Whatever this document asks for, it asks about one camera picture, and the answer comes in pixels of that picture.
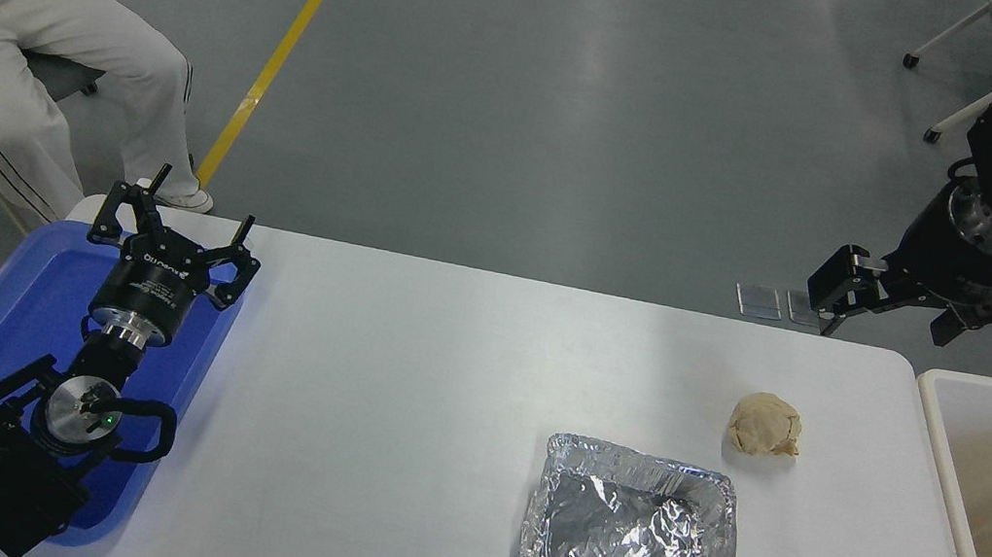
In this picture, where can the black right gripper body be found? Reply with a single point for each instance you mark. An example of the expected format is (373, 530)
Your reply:
(959, 269)

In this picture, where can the clear floor plate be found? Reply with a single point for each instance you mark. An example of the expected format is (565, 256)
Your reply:
(758, 301)
(801, 307)

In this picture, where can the crumpled tan paper ball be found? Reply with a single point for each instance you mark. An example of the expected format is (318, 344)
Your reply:
(764, 425)

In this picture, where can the crinkled silver foil tray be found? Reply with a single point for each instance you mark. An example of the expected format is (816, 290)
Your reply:
(626, 524)

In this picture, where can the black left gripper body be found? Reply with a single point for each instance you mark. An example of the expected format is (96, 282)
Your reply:
(145, 290)

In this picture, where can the blue plastic tray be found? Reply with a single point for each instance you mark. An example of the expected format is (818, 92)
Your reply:
(31, 298)

